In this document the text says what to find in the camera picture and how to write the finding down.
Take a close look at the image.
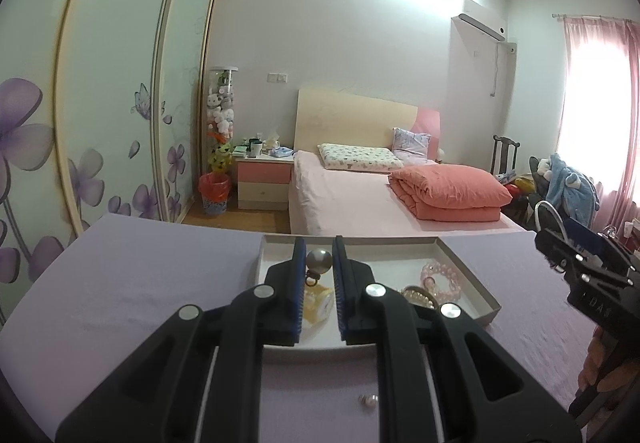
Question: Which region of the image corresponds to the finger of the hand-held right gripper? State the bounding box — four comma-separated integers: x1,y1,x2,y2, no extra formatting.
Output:
535,228,593,284
565,218,640,269

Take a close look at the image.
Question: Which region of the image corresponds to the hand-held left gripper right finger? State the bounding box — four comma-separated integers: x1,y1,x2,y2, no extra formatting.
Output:
332,235,586,443

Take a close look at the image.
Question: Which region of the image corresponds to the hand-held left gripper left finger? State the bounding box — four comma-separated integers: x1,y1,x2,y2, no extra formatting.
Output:
55,237,307,443

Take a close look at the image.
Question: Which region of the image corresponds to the large pearl ring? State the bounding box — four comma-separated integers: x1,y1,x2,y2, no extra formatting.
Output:
305,248,333,286

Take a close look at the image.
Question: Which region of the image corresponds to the white shallow tray box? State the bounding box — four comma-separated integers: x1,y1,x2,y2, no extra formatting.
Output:
255,234,502,350

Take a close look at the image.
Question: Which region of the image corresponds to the yellow wristwatch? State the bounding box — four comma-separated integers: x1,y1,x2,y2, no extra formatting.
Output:
301,285,335,326

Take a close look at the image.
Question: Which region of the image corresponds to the blue plush garment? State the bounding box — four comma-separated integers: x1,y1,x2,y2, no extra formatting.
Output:
537,153,601,229

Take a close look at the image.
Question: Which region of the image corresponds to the black office chair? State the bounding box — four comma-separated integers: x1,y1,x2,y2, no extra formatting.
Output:
527,156,553,204

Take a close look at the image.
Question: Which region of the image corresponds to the dark wooden chair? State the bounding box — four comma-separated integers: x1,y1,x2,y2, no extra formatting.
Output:
491,134,521,176

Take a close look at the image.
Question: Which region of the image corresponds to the bed with pink sheet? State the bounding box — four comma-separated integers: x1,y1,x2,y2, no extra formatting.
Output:
287,149,526,236

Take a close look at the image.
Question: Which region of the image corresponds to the folded coral quilt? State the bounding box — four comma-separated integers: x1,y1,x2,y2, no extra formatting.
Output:
388,163,513,223

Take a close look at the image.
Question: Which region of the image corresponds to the pink and beige nightstand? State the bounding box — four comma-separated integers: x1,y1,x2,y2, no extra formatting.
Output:
236,154,295,211

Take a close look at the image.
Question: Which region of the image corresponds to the blue bin with red bag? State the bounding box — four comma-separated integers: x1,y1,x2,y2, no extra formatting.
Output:
198,172,232,215

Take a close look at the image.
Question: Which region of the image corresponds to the white patterned pillow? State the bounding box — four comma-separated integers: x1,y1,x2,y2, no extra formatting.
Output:
317,143,405,174

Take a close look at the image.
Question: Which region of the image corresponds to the purple tablecloth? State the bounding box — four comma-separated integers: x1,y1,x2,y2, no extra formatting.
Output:
0,213,616,443

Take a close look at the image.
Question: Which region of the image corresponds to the purple floral pillow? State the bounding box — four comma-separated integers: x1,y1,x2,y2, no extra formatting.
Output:
391,127,432,159

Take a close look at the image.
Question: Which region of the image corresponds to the beige and pink headboard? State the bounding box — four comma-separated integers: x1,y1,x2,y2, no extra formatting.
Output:
293,87,442,159

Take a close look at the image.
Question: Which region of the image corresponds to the pink curtain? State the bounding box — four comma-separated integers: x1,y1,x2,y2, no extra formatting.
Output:
555,16,640,234

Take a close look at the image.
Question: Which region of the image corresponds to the clear tube of plush toys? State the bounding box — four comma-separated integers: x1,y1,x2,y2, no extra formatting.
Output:
205,67,239,174

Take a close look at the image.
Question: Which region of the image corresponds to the white air conditioner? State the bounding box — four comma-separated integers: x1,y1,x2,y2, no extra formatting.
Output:
452,0,507,43

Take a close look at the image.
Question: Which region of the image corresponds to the flower print sliding wardrobe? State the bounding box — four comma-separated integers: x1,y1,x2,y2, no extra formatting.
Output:
0,0,223,319

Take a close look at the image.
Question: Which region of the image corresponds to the pink bead bracelet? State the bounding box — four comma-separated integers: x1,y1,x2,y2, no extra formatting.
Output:
421,260,463,304

